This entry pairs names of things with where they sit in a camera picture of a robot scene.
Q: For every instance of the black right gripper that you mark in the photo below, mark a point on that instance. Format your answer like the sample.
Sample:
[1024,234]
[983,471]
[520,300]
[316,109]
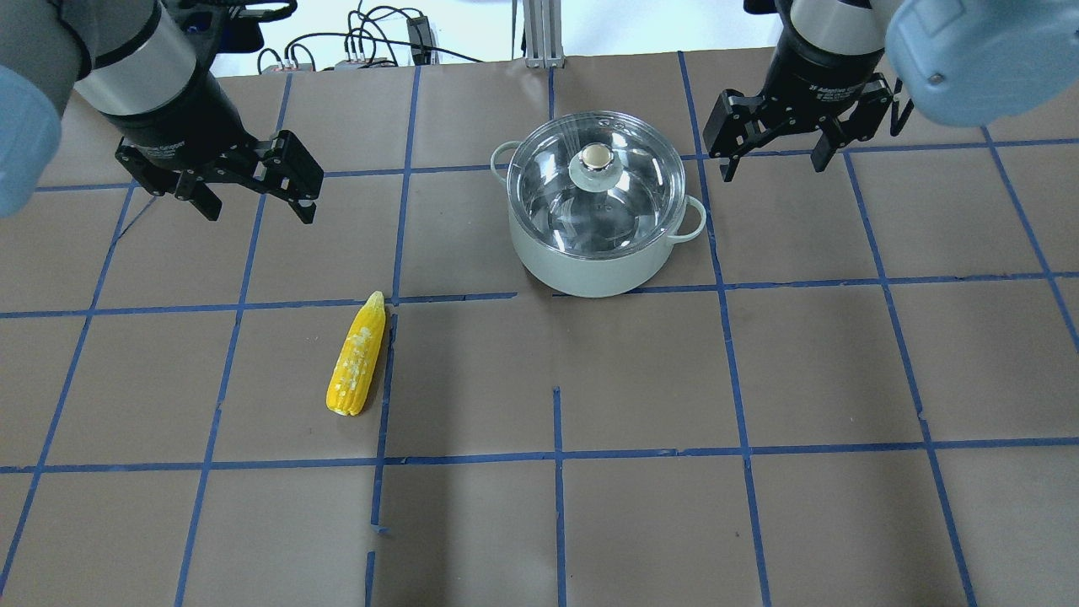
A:
[813,74]

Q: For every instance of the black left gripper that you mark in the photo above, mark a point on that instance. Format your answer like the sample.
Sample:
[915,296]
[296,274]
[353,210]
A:
[187,120]

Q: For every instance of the glass pot lid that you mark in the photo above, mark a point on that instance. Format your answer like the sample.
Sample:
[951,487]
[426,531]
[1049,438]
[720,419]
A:
[594,185]

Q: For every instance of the yellow corn cob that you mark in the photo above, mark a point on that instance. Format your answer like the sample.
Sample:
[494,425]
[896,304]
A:
[354,369]

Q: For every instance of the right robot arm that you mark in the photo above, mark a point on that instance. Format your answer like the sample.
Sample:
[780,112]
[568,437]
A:
[963,63]

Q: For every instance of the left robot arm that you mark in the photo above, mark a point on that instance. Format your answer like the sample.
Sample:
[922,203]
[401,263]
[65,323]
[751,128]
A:
[145,66]

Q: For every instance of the aluminium frame post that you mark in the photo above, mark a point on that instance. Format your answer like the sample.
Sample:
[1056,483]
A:
[542,34]

